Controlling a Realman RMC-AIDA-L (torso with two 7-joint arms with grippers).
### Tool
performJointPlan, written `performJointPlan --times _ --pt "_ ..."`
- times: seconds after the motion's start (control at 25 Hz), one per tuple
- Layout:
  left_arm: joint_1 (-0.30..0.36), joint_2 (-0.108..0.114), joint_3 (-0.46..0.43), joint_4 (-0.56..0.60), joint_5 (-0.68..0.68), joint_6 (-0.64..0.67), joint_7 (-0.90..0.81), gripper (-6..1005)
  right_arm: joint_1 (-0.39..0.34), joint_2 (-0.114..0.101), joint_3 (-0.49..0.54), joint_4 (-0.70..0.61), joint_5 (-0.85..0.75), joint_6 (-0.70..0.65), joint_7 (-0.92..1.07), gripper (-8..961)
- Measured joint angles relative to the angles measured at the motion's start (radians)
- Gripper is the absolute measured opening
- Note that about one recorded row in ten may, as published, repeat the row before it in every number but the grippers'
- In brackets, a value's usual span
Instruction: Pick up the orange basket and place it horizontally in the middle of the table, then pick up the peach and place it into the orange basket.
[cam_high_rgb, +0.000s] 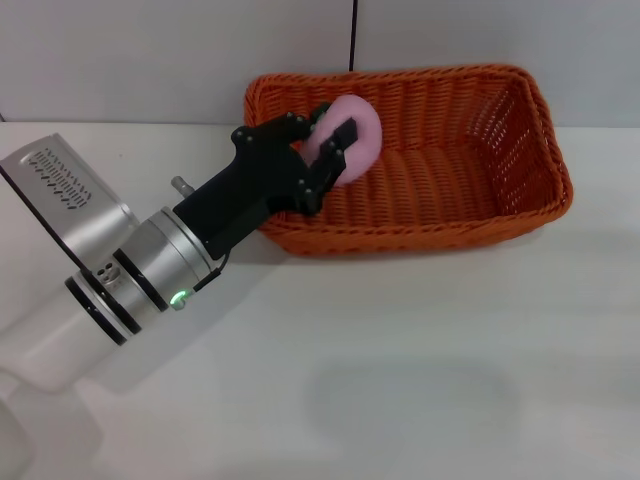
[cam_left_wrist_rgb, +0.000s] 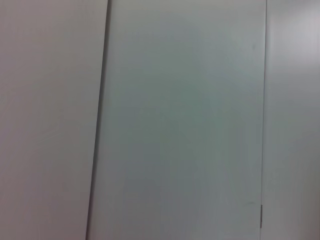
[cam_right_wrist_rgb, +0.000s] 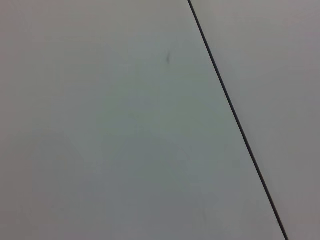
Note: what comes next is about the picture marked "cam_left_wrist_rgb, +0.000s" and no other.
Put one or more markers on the small grey metal hinge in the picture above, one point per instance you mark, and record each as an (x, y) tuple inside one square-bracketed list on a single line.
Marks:
[(261, 216)]

